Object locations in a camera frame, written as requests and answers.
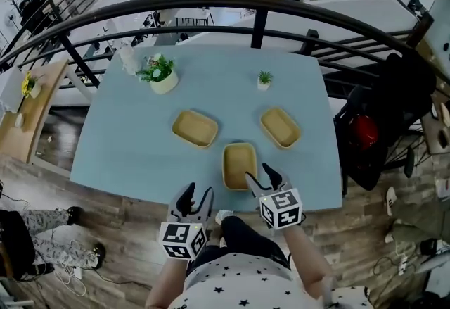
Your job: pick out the dark wooden desk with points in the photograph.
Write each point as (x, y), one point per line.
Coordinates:
(434, 131)

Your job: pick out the person's white shoe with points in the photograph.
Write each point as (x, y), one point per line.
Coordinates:
(221, 217)

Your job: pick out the person's left forearm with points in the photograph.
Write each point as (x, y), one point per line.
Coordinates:
(165, 283)

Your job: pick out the white box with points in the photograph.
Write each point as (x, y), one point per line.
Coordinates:
(8, 89)

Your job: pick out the yellow flowers in white pot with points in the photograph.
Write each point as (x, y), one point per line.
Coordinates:
(34, 89)

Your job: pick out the person's white star-print shirt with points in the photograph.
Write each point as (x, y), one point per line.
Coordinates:
(239, 283)

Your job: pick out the black office chair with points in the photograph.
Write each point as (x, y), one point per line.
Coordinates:
(397, 96)

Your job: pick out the cream pot with flowering plant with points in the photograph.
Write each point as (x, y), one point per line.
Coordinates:
(165, 84)

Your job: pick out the light wooden desk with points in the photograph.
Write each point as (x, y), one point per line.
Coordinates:
(38, 114)

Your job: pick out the white power strip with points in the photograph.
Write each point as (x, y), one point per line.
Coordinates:
(403, 265)
(77, 272)

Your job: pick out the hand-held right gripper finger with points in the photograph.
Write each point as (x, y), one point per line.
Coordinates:
(253, 184)
(274, 179)

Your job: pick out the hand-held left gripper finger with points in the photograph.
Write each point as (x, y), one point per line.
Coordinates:
(184, 202)
(206, 207)

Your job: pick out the yellow plastic tray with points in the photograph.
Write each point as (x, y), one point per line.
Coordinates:
(237, 163)
(194, 128)
(280, 126)

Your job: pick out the person's black trousers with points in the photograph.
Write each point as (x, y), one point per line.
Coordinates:
(246, 237)

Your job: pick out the dark metal railing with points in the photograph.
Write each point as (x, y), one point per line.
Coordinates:
(218, 0)

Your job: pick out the person's right forearm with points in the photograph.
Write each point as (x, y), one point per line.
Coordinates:
(306, 258)

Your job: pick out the red helmet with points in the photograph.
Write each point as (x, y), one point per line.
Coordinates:
(364, 131)

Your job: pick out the small white round object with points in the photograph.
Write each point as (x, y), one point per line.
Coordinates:
(19, 120)

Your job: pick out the small white potted green plant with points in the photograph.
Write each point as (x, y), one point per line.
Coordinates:
(263, 85)

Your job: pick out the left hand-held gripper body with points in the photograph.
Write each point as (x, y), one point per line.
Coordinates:
(179, 237)

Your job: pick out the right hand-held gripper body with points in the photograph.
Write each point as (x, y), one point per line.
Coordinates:
(281, 209)

